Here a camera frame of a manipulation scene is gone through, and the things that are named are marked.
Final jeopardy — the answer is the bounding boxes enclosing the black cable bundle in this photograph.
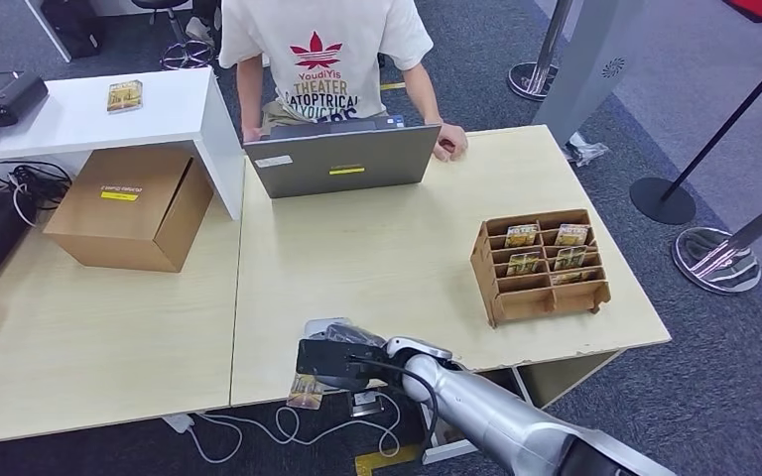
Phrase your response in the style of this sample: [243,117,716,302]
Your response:
[0,159,74,228]

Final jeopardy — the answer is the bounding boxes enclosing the clear plastic wrap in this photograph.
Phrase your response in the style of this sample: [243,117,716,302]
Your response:
[562,131,611,168]

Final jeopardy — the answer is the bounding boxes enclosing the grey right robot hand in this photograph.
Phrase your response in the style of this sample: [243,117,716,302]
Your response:
[324,321,389,350]

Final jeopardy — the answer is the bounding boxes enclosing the brown cardboard box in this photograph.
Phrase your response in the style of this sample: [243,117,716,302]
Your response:
[43,145,214,274]

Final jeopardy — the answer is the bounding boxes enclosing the black stanchion post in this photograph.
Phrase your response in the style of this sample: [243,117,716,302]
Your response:
[629,39,762,226]

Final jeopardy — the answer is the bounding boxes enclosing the white card reader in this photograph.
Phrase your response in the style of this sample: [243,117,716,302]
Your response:
[304,317,358,396]

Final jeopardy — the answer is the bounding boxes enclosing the chrome stanchion post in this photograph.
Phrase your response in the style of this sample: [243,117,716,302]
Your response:
[671,186,762,296]
[507,0,576,102]

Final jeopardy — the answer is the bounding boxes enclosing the person's left hand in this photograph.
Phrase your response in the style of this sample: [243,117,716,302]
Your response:
[432,121,469,163]

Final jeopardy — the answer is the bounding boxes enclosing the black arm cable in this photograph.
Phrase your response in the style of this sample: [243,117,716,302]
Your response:
[347,354,441,448]

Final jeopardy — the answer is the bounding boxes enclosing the ID card with tree print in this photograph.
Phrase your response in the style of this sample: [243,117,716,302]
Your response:
[287,374,325,412]

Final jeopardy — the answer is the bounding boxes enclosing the person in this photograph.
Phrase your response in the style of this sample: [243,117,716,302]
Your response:
[217,0,469,163]

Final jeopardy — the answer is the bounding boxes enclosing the black camera device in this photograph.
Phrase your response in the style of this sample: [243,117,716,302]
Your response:
[0,69,49,136]

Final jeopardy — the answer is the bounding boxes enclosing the white power cable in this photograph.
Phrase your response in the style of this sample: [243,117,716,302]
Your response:
[184,391,402,464]

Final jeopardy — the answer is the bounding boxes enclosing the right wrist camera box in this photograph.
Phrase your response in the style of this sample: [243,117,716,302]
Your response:
[295,337,399,394]

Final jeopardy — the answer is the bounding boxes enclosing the white power adapter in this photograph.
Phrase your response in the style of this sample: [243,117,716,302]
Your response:
[162,412,196,435]

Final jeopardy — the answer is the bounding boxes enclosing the black stool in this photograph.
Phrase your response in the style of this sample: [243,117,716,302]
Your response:
[132,0,216,70]

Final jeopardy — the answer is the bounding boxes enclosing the grey laptop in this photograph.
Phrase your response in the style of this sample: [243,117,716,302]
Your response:
[242,116,443,199]

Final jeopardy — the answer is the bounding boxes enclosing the wooden card holder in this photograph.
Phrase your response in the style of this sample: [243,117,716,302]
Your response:
[469,208,612,328]

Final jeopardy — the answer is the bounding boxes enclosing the white raised shelf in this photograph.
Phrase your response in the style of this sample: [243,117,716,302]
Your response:
[0,65,246,221]

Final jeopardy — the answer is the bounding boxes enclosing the white drawer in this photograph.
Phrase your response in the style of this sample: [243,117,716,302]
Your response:
[419,377,481,466]

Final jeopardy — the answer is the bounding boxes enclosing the metal floor socket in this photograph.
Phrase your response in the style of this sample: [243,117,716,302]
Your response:
[349,391,387,419]

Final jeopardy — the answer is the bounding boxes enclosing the grey kiosk pillar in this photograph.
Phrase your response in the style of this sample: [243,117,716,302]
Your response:
[532,0,655,147]

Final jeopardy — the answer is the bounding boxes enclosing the black cabinet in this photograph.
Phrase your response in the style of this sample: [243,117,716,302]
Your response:
[39,0,103,60]

